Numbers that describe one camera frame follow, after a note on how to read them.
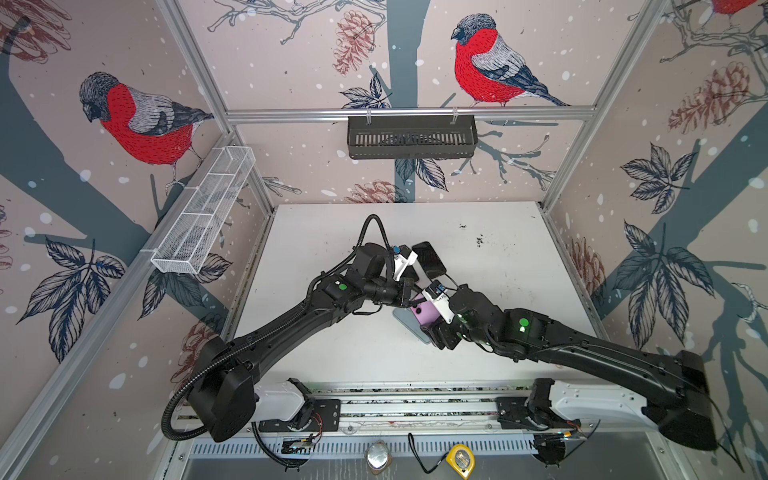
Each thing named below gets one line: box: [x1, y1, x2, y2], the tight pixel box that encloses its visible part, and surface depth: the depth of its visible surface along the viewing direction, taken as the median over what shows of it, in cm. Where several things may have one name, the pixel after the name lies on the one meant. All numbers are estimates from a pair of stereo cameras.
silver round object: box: [365, 439, 392, 475], surface depth 60 cm
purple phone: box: [410, 301, 441, 327], surface depth 72 cm
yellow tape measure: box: [445, 444, 476, 480], surface depth 67 cm
